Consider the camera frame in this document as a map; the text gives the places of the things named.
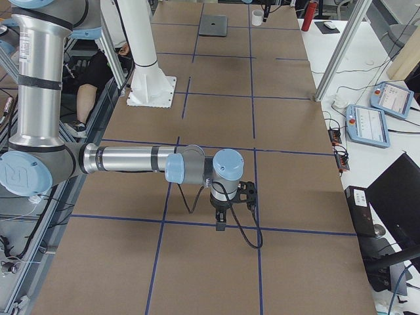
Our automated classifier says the dark mouse pad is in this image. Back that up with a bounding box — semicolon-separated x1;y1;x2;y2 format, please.
315;21;340;34

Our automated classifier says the seated person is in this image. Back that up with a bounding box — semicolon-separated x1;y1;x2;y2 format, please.
64;50;113;138

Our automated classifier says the near blue teach pendant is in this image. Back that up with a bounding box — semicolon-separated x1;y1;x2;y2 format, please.
346;104;390;148

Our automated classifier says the red bottle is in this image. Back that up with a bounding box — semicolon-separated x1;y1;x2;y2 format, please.
301;0;319;32

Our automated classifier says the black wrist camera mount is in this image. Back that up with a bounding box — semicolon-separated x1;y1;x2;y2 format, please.
232;181;257;213

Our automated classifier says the far orange connector module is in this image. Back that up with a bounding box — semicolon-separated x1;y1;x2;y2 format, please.
325;118;342;145

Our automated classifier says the black monitor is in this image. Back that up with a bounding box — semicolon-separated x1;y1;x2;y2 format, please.
364;153;419;292

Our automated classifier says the grey closed laptop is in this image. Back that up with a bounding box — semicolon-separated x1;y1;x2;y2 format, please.
199;14;228;37

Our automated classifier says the far blue teach pendant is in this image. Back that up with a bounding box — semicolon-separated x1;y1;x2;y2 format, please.
370;82;414;119

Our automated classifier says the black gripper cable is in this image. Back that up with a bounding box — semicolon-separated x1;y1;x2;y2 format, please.
177;182;264;250

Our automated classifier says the near orange connector module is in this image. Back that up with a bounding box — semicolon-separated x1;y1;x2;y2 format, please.
333;145;350;174

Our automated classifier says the blue teach pendant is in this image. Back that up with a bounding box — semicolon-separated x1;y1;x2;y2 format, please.
346;104;390;148
370;82;414;119

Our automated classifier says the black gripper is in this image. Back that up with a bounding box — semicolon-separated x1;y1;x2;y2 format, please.
210;195;234;231

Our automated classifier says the brown paper table cover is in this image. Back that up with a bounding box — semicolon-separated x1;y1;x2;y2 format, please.
33;1;375;314

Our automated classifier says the black computer box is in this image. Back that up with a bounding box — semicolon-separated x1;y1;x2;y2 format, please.
345;186;385;238

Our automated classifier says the white computer mouse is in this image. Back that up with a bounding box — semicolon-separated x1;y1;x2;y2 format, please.
324;21;337;30

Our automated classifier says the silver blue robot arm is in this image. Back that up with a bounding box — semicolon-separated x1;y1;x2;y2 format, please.
1;1;243;230

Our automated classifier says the orange connector module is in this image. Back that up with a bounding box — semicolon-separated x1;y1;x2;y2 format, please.
333;145;350;174
325;118;342;145

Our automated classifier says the white plastic cup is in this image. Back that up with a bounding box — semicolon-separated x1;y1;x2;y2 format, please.
251;9;264;26

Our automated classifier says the grey aluminium frame post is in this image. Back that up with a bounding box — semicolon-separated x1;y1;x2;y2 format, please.
314;0;372;102

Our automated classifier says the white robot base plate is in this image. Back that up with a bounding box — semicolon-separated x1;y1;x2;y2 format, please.
127;75;177;108

